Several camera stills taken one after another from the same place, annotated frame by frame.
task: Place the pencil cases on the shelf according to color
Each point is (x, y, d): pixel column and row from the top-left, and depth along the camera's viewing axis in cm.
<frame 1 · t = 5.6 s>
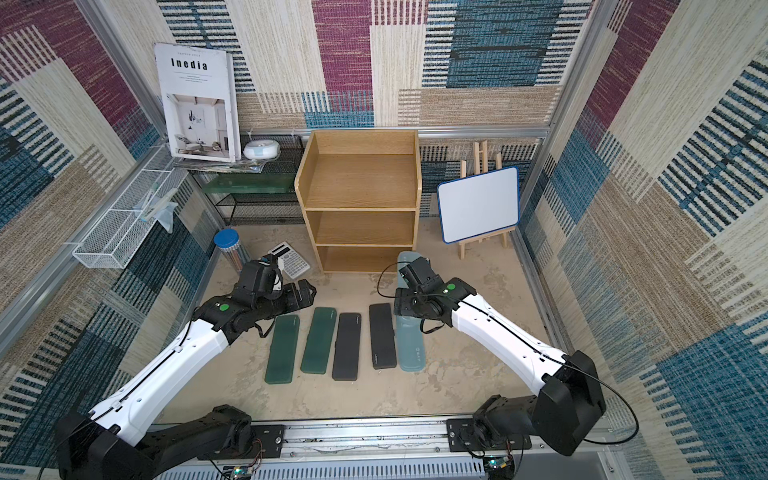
left hand: (302, 292, 80), fingers open
right hand: (406, 301, 81), fingers open
dark green pencil case outer: (281, 358, 87), point 2 cm above the table
dark green pencil case inner: (318, 346, 90), point 2 cm above the table
black pencil case left: (347, 348, 89), point 2 cm above the table
black pencil case right: (382, 336, 90), point 3 cm above the table
light blue pencil case left: (410, 343, 90), point 2 cm above the table
wooden three-tier shelf: (361, 190, 88), point 32 cm above the table
small whiteboard on easel: (481, 207, 105), point 17 cm above the table
white calculator: (294, 255, 111), point 2 cm above the table
blue-lidded pencil tube: (228, 240, 91), point 21 cm above the table
green tray on rack: (260, 183, 100), point 26 cm above the table

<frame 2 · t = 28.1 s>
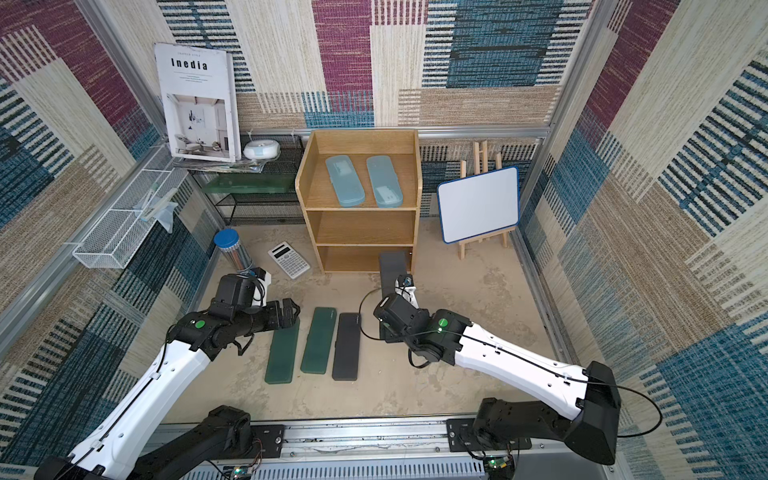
left hand: (283, 309, 78), fingers open
right hand: (391, 316, 75), fingers open
black pencil case right: (387, 264, 82), point 23 cm above the table
light blue pencil case left: (385, 181, 87), point 34 cm above the table
light blue pencil case right: (345, 180, 87), point 34 cm above the table
the other named things where they were.

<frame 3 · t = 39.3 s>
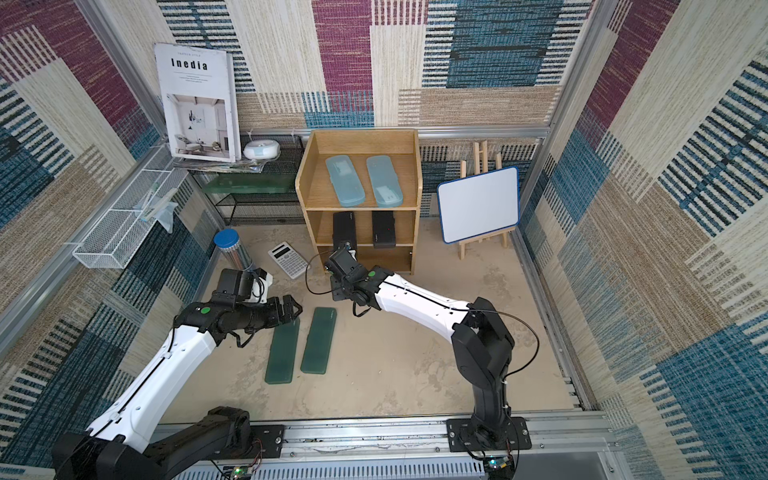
left hand: (287, 310, 80), fingers open
right hand: (339, 280, 85), fingers open
black pencil case left: (344, 230, 96), point 19 cm above the table
black pencil case right: (383, 229, 96), point 19 cm above the table
the other named things where they were.

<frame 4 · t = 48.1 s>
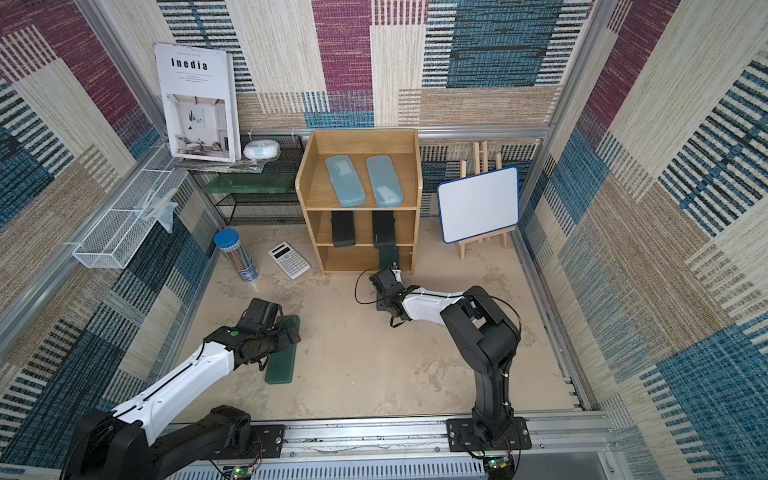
left hand: (285, 336, 86), fingers open
right hand: (387, 292, 98), fingers open
dark green pencil case inner: (387, 256, 107), point 5 cm above the table
the other named things where they were.

